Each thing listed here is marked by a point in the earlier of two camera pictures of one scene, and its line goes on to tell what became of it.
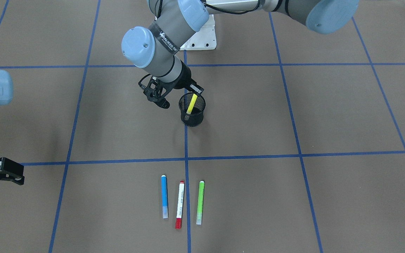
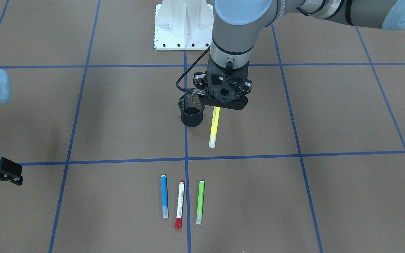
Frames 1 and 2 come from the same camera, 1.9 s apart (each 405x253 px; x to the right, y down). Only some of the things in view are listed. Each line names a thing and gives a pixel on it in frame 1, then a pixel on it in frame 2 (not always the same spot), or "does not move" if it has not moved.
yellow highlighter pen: (192, 103) to (214, 127)
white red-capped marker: (178, 224) does not move
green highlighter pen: (200, 203) does not move
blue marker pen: (164, 196) does not move
